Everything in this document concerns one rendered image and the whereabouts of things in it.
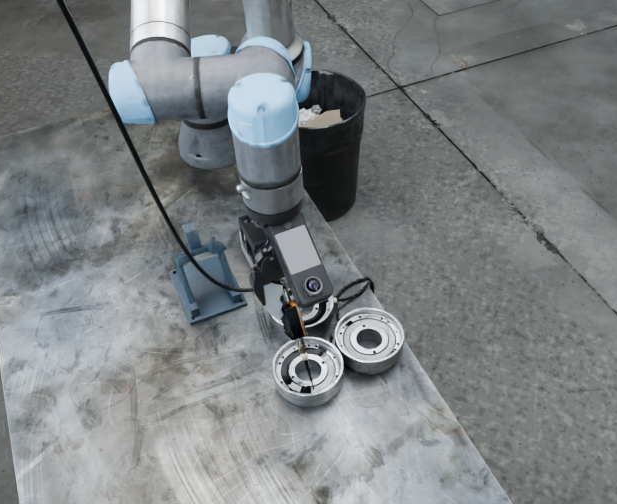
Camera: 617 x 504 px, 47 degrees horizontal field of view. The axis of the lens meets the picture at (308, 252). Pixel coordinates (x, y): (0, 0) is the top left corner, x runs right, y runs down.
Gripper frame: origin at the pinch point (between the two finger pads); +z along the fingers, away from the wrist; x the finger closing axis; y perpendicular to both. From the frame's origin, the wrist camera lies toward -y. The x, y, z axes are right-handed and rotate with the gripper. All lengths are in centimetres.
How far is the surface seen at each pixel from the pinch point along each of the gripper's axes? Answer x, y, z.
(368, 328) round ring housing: -12.4, -0.3, 10.3
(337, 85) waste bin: -66, 126, 55
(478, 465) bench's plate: -16.2, -25.7, 13.1
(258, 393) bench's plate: 7.0, -2.1, 13.1
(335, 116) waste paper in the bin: -60, 115, 58
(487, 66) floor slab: -156, 164, 94
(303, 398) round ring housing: 1.9, -7.8, 9.8
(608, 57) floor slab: -207, 146, 94
